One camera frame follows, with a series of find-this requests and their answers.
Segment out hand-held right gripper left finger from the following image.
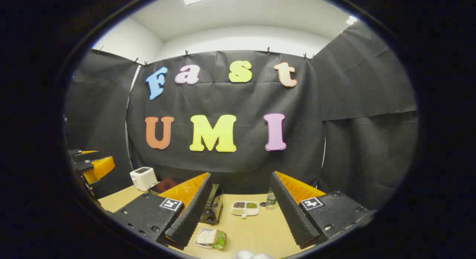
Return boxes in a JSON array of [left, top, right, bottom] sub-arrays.
[[112, 172, 212, 251]]

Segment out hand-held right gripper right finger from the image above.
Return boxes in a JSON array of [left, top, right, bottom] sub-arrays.
[[270, 171, 372, 249]]

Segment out black electric oven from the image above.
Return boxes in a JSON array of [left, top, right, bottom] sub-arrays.
[[148, 178, 224, 225]]

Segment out white bread lettuce sandwich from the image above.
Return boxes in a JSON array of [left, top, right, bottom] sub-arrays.
[[197, 228, 227, 250]]

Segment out clear plastic water bottle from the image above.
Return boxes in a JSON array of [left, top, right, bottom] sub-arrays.
[[266, 188, 278, 210]]

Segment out white rectangular plate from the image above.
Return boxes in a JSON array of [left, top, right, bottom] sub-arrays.
[[194, 227, 223, 249]]

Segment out white toaster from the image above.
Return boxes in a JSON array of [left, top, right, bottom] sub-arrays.
[[129, 167, 158, 192]]

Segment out white divided grain dish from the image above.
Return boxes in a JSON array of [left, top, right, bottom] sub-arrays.
[[231, 201, 260, 218]]

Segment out row of small cloth clips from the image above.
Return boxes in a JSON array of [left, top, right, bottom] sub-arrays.
[[97, 28, 344, 66]]

